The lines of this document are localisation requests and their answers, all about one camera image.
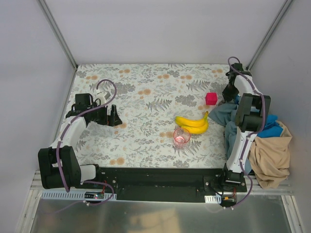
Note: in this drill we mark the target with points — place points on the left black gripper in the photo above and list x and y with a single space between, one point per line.
107 115

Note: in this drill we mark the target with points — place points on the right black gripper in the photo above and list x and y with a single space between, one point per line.
228 91

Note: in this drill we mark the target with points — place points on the grey cloth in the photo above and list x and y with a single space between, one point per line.
222 102

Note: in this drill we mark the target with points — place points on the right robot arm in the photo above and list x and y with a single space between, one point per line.
250 119

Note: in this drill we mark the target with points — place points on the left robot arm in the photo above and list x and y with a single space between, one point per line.
58 164

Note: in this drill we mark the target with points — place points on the light blue cloth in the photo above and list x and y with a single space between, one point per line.
225 115

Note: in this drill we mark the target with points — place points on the bright blue cloth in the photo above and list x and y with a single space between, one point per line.
272 128

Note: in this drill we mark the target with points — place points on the beige cloth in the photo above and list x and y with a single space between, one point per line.
270 158

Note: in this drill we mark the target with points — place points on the pink cube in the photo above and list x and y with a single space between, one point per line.
211 98

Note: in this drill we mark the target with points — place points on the yellow banana bunch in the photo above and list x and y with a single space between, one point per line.
193 126

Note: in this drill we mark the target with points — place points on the floral tablecloth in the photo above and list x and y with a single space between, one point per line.
148 98

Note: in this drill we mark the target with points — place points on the pink plastic cup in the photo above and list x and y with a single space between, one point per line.
181 137

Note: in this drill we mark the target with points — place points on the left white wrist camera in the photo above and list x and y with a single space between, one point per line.
102 97

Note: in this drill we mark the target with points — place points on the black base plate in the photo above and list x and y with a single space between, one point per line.
162 184

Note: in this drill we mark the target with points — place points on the left white cable duct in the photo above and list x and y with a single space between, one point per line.
78 195

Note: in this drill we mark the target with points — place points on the white cable duct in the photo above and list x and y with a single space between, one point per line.
78 195
216 199

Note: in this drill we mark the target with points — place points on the right aluminium frame post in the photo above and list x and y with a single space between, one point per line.
270 32

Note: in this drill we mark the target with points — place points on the aluminium frame post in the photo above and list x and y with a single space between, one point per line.
270 32
57 32

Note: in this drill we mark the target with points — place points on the right white cable duct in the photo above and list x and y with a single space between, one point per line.
216 199

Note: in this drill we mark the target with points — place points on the left aluminium frame post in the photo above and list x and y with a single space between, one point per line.
57 32

